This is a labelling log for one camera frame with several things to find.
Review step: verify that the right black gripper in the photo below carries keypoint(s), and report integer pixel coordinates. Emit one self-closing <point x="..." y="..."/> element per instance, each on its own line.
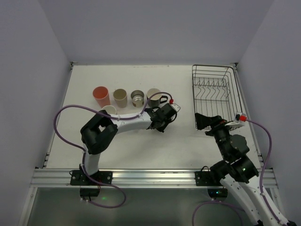
<point x="213" y="125"/>

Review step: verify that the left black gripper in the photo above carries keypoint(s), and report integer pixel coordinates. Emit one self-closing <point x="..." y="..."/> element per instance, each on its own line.
<point x="167" y="112"/>

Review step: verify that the black mug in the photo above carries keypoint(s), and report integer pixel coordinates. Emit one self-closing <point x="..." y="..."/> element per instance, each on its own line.
<point x="155" y="98"/>

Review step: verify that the metal cup with cream label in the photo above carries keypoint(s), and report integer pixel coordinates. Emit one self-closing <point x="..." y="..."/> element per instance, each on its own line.
<point x="137" y="97"/>

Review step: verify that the beige plastic cup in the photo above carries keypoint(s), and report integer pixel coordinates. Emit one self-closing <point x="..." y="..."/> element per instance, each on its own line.
<point x="120" y="97"/>

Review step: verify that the pink ceramic mug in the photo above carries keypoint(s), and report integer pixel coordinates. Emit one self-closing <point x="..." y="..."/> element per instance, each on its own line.
<point x="110" y="109"/>

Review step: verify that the tall pink plastic cup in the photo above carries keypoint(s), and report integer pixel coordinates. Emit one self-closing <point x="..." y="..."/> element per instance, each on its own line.
<point x="101" y="95"/>

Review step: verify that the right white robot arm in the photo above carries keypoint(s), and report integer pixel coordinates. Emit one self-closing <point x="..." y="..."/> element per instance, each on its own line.
<point x="237" y="173"/>

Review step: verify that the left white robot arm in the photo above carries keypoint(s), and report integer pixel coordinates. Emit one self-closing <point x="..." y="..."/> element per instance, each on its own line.
<point x="99" y="131"/>

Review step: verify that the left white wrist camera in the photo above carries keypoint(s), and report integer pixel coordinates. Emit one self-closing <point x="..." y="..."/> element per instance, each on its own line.
<point x="176" y="107"/>

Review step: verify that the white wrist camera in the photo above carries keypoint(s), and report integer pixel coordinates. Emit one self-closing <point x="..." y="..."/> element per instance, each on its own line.
<point x="238" y="121"/>
<point x="176" y="107"/>

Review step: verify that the wire dish rack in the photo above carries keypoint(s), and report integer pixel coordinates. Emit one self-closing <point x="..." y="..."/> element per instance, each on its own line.
<point x="215" y="92"/>

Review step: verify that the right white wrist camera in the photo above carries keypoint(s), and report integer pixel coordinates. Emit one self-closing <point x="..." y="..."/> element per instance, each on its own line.
<point x="238" y="121"/>

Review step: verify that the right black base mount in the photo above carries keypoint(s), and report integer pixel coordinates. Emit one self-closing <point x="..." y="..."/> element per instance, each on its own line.
<point x="204" y="177"/>

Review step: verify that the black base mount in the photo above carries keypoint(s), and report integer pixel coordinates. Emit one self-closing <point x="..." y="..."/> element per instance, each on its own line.
<point x="204" y="177"/>
<point x="78" y="178"/>

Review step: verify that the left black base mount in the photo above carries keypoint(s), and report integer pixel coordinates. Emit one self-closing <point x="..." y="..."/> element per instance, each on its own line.
<point x="78" y="178"/>

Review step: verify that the aluminium mounting rail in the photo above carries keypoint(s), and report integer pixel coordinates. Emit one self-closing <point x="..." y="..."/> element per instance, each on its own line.
<point x="123" y="178"/>

